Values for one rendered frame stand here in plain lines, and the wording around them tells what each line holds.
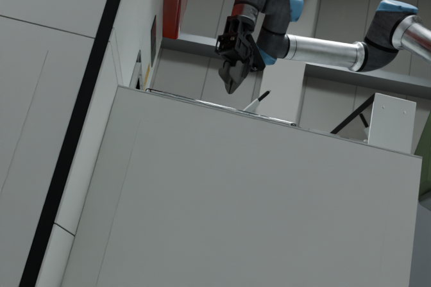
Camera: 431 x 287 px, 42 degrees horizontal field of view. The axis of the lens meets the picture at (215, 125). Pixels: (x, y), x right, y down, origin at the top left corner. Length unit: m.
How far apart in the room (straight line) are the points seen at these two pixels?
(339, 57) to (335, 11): 3.10
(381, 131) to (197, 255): 0.48
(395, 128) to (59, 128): 0.71
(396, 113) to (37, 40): 0.75
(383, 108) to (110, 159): 0.59
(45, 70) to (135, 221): 0.32
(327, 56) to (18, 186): 1.14
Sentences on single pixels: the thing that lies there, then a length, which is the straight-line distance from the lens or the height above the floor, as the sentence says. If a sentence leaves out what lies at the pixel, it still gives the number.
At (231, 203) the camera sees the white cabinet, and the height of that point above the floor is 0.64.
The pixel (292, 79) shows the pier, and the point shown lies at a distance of 4.26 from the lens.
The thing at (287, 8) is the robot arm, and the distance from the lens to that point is 1.64.
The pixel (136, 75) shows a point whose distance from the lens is 1.30.
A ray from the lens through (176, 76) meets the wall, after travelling 4.56.
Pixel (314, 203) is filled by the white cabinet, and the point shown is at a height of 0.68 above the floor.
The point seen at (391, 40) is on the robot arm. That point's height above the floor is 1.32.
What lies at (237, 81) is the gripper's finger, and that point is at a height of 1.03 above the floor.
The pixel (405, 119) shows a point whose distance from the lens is 1.28.
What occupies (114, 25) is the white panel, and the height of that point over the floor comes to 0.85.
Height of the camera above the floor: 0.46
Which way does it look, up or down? 17 degrees up
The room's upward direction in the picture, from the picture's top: 13 degrees clockwise
